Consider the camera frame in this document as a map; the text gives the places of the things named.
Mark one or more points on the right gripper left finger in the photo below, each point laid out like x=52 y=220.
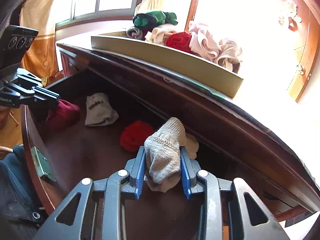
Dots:
x=136 y=169

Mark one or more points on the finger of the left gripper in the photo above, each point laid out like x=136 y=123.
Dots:
x=45 y=92
x=46 y=102

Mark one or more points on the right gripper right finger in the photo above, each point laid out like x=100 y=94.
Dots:
x=189 y=169

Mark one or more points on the dark red garment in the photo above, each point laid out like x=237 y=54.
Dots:
x=64 y=115

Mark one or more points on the grey knitted sock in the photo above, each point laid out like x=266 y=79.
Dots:
x=163 y=158

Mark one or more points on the red knitted garment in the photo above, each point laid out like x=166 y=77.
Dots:
x=134 y=135

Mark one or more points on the small red garment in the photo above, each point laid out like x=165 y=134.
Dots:
x=179 y=41

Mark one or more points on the beige garment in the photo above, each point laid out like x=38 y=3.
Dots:
x=229 y=55

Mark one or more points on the white dotted garment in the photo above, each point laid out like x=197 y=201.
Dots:
x=160 y=34

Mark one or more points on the open wooden drawer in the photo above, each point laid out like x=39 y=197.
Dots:
x=88 y=202

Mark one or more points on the metal drawer lock plate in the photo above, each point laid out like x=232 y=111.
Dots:
x=42 y=167

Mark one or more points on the beige curtain left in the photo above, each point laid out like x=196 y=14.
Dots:
x=40 y=59

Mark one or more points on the cardboard tray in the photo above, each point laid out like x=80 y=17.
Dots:
x=193 y=67

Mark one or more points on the grey striped rolled garment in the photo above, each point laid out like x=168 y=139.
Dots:
x=135 y=33

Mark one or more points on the pink garment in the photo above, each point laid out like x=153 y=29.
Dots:
x=202 y=42

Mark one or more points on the green garment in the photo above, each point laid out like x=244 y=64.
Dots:
x=152 y=19

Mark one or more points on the brass door knob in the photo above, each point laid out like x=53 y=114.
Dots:
x=300 y=69

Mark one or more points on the floral door decoration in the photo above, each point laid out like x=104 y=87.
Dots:
x=288 y=17

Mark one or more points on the orange wooden door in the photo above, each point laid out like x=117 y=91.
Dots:
x=305 y=45

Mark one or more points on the window with dark frame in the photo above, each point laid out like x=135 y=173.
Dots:
x=67 y=13

